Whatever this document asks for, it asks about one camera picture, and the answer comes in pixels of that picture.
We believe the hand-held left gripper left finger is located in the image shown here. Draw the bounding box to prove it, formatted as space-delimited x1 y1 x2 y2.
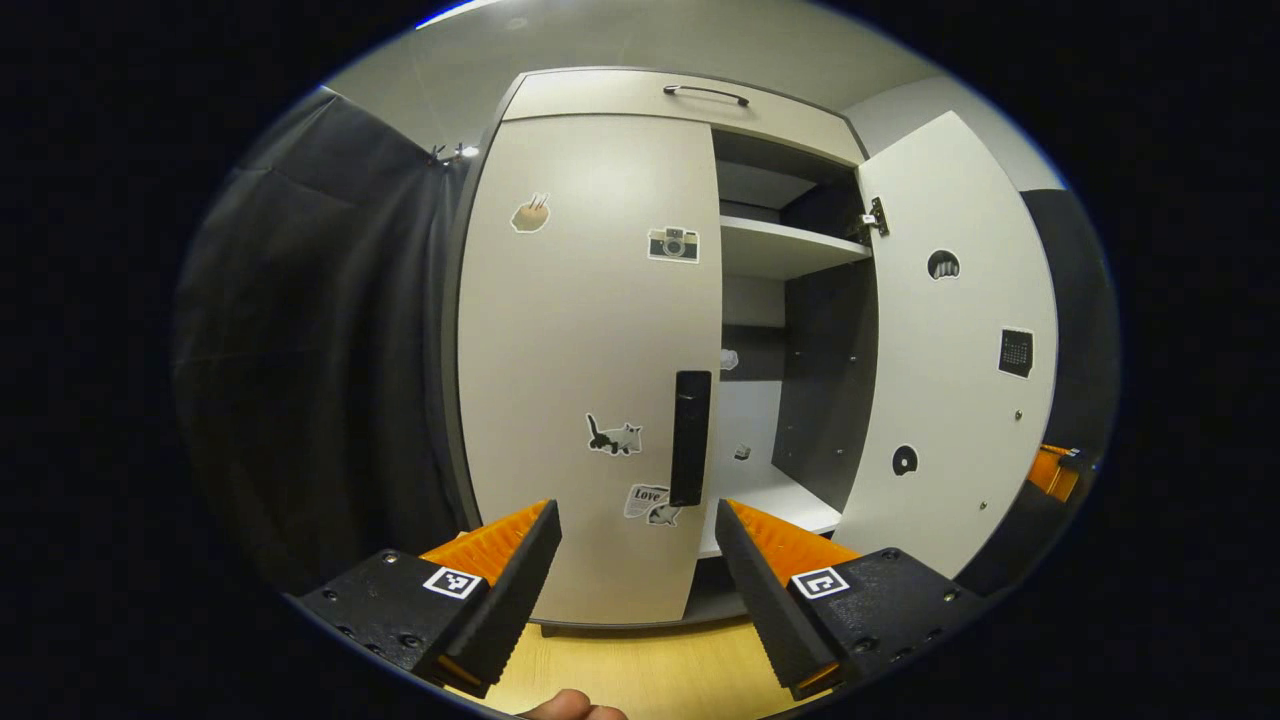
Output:
288 498 563 700

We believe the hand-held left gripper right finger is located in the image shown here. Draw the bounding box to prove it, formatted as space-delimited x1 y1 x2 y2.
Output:
713 498 989 702

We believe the white cabinet door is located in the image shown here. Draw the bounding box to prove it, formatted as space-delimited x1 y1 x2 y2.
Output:
833 110 1061 581
457 113 725 626

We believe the black door handle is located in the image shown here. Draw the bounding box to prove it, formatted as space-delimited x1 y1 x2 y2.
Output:
669 370 714 508

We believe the white double-door shoe cabinet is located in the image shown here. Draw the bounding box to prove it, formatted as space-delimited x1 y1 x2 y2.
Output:
440 66 881 638

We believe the white cabinet shelf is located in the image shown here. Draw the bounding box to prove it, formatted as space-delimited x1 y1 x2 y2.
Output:
720 215 873 281
698 460 844 559

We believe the white cabinet drawer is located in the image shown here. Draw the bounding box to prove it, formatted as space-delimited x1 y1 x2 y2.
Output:
500 68 867 169

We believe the black drawer handle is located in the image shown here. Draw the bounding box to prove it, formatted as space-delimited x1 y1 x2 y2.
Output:
662 84 751 108

